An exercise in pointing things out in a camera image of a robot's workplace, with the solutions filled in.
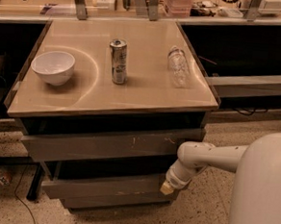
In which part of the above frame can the grey drawer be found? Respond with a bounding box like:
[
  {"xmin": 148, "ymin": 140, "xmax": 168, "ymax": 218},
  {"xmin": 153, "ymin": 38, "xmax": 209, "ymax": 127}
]
[
  {"xmin": 21, "ymin": 128, "xmax": 206, "ymax": 162},
  {"xmin": 61, "ymin": 192, "xmax": 177, "ymax": 209},
  {"xmin": 39, "ymin": 147, "xmax": 192, "ymax": 210}
]

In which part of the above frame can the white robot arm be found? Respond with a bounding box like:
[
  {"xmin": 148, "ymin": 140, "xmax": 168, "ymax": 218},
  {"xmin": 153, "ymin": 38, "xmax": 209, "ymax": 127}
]
[{"xmin": 160, "ymin": 133, "xmax": 281, "ymax": 224}]

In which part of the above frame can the grey bottom drawer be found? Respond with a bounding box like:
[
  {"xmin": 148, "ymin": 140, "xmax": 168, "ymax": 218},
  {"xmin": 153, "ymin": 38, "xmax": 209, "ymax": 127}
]
[{"xmin": 61, "ymin": 192, "xmax": 177, "ymax": 209}]

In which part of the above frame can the grey top drawer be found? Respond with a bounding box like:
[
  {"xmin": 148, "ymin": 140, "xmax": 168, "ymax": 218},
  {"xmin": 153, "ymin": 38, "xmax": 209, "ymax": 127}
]
[{"xmin": 21, "ymin": 128, "xmax": 206, "ymax": 162}]

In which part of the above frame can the grey drawer cabinet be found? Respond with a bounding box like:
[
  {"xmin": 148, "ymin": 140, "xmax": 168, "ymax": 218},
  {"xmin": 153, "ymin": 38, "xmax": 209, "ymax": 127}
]
[{"xmin": 0, "ymin": 10, "xmax": 227, "ymax": 219}]

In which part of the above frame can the clear plastic bottle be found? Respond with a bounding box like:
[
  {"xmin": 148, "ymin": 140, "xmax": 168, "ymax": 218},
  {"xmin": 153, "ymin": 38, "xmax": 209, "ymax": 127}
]
[{"xmin": 167, "ymin": 46, "xmax": 190, "ymax": 88}]

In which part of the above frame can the black metal table leg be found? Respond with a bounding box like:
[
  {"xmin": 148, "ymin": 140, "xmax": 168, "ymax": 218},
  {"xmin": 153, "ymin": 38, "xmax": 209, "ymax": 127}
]
[{"xmin": 26, "ymin": 164, "xmax": 44, "ymax": 202}]

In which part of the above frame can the silver drink can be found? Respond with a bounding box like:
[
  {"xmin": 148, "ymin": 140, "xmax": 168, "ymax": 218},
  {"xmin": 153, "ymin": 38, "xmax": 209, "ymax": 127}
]
[{"xmin": 110, "ymin": 39, "xmax": 127, "ymax": 85}]

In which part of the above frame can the small floor bottle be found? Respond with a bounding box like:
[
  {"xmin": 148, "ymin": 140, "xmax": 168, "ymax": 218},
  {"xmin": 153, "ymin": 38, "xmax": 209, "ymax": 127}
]
[{"xmin": 0, "ymin": 166, "xmax": 12, "ymax": 187}]

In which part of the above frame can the white ceramic bowl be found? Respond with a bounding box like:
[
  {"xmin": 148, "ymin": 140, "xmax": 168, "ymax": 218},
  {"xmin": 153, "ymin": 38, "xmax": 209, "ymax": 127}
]
[{"xmin": 31, "ymin": 51, "xmax": 76, "ymax": 86}]

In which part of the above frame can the pink plastic container stack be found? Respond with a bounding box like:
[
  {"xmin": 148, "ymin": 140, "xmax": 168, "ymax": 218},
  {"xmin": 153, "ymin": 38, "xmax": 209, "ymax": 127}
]
[{"xmin": 164, "ymin": 0, "xmax": 192, "ymax": 17}]

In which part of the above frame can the grey metal shelf rail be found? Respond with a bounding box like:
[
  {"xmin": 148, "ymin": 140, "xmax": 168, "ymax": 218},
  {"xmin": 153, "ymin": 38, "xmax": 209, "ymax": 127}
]
[{"xmin": 206, "ymin": 75, "xmax": 281, "ymax": 98}]

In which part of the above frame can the black floor cable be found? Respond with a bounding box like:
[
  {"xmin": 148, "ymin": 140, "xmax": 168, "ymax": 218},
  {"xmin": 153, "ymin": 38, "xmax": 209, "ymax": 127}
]
[{"xmin": 12, "ymin": 162, "xmax": 42, "ymax": 224}]

